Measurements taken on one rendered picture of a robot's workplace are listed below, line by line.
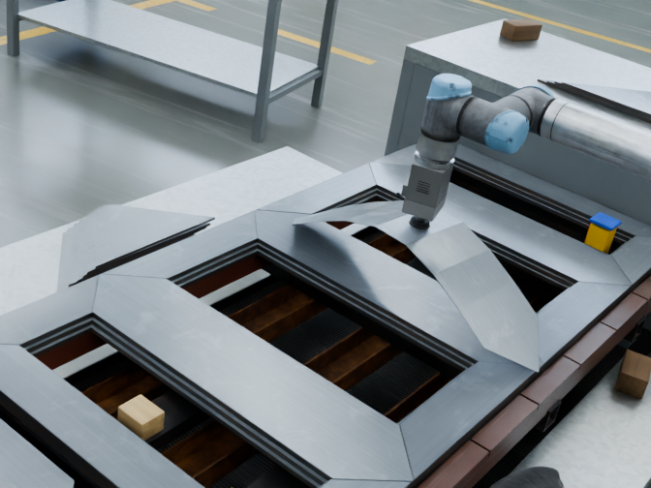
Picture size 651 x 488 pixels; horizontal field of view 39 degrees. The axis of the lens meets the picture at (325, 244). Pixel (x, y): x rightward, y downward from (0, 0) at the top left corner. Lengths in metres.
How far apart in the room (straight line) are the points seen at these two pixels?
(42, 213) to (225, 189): 1.49
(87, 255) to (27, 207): 1.80
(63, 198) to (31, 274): 1.88
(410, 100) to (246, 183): 0.61
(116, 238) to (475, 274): 0.78
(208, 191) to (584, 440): 1.10
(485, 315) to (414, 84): 1.15
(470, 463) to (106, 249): 0.91
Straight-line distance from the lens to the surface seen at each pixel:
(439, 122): 1.71
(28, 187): 3.95
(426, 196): 1.76
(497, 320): 1.76
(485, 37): 2.98
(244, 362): 1.62
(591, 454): 1.91
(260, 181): 2.45
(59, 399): 1.53
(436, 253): 1.77
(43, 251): 2.08
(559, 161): 2.57
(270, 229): 2.03
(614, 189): 2.53
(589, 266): 2.19
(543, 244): 2.22
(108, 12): 5.44
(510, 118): 1.65
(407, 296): 1.88
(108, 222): 2.11
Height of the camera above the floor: 1.83
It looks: 30 degrees down
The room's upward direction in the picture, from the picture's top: 10 degrees clockwise
